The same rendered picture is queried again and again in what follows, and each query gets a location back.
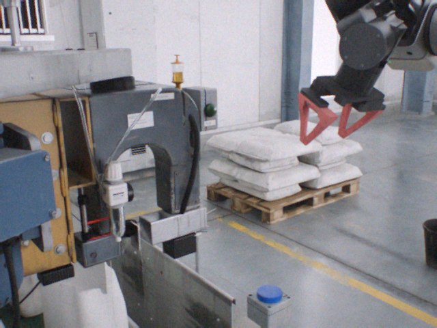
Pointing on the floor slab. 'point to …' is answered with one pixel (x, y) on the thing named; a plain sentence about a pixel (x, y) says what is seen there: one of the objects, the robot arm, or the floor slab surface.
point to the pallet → (312, 199)
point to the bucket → (431, 242)
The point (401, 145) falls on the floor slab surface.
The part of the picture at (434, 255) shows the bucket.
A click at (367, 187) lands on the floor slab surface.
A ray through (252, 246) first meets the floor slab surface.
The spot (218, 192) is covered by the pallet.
